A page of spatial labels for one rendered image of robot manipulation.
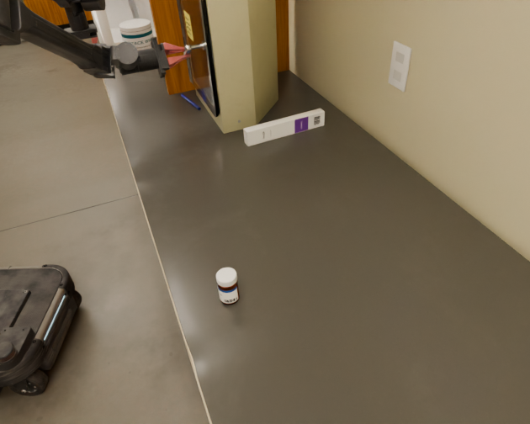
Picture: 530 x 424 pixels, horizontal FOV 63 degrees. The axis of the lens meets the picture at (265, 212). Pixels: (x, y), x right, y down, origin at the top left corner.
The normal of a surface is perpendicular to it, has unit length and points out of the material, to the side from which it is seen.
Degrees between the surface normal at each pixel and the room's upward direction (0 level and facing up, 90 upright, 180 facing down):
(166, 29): 90
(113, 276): 0
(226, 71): 90
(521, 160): 90
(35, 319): 0
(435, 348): 0
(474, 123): 90
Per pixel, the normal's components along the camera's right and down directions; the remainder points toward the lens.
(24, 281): -0.05, -0.77
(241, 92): 0.38, 0.58
